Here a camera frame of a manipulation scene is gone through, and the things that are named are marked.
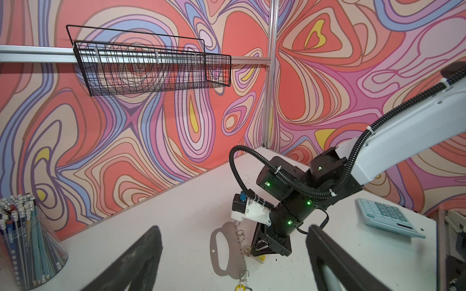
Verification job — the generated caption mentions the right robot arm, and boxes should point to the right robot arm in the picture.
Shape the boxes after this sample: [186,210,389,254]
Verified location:
[229,61,466,257]

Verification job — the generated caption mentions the black wire basket back wall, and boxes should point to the black wire basket back wall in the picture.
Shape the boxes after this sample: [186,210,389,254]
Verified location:
[66,24,232,97]

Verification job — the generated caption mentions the key with yellow tag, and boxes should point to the key with yellow tag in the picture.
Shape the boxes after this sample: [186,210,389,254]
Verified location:
[243,246,266,264]

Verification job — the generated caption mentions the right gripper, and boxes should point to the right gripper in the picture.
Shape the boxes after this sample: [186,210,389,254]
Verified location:
[250,223,292,257]

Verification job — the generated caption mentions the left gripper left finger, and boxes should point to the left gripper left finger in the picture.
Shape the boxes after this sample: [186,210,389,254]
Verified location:
[83,226,163,291]

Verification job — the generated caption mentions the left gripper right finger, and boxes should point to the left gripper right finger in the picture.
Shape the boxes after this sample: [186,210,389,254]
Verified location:
[306,225,389,291]

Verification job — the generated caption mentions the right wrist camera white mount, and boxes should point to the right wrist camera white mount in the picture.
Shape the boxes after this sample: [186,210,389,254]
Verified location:
[231,194,271,226]

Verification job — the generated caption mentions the metal cup of pens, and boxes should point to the metal cup of pens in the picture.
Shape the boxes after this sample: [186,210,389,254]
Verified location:
[1,194,69,291]

